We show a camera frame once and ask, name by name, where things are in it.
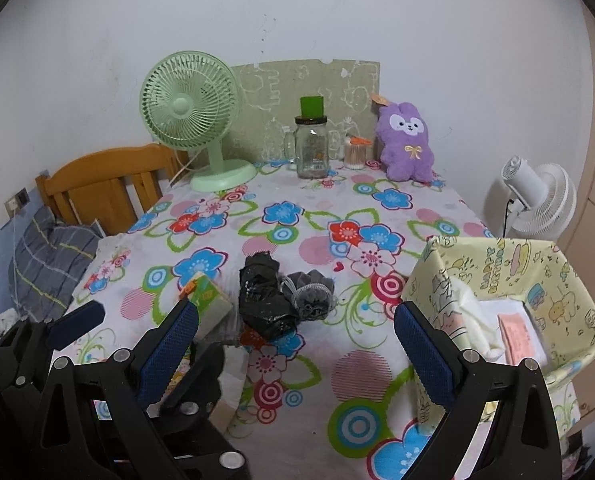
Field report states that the grey drawstring pouch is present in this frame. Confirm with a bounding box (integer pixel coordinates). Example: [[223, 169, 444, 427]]
[[278, 269, 337, 322]]

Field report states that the white standing fan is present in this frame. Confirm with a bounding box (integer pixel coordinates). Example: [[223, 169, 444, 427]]
[[482, 156, 577, 241]]

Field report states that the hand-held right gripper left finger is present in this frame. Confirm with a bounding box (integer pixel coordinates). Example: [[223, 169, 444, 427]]
[[32, 300, 199, 480]]

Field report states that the green printed board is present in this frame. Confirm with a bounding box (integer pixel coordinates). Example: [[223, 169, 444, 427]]
[[229, 58, 381, 167]]

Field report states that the white packet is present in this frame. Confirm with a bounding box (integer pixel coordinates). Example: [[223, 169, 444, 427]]
[[212, 350, 251, 432]]

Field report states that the white crumpled cloth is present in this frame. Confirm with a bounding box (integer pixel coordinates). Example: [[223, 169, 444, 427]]
[[0, 307, 18, 346]]

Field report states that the wooden bed headboard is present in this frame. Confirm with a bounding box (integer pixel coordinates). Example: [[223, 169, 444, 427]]
[[35, 143, 191, 237]]

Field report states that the clear plastic pack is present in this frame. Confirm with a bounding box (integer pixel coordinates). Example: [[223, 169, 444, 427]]
[[195, 317, 251, 353]]

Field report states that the grey plaid pillow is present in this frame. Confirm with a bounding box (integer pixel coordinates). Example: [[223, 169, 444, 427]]
[[8, 206, 103, 323]]

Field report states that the white fan cable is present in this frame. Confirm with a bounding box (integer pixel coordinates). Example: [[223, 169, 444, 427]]
[[169, 152, 194, 186]]

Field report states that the green tissue pack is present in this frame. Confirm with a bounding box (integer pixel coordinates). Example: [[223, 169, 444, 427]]
[[180, 272, 233, 341]]

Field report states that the pink cloth in bin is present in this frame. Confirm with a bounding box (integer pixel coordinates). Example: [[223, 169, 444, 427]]
[[497, 312, 534, 366]]

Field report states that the yellow printed storage box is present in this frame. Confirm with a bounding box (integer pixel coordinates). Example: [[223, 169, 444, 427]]
[[401, 236, 595, 421]]

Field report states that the glass jar green lid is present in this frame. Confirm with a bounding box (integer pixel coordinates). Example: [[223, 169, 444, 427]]
[[294, 96, 330, 180]]

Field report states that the cotton swab container orange lid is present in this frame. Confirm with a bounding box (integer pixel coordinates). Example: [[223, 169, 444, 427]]
[[344, 135, 373, 170]]

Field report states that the purple plush bunny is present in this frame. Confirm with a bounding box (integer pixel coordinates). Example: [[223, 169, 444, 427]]
[[375, 95, 435, 183]]

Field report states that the floral tablecloth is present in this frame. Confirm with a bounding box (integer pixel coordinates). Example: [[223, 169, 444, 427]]
[[48, 160, 581, 480]]

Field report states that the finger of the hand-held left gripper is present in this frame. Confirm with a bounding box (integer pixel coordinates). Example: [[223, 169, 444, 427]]
[[0, 300, 106, 411], [152, 342, 251, 480]]

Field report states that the black plastic bag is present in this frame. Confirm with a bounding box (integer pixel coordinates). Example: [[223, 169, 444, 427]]
[[238, 252, 301, 343]]

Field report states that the green desk fan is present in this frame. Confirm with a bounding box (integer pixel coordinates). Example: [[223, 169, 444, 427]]
[[139, 50, 258, 193]]

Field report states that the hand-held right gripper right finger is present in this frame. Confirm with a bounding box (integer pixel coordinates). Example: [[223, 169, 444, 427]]
[[394, 301, 563, 480]]

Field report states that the wall socket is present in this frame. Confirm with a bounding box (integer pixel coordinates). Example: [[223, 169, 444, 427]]
[[5, 187, 29, 218]]

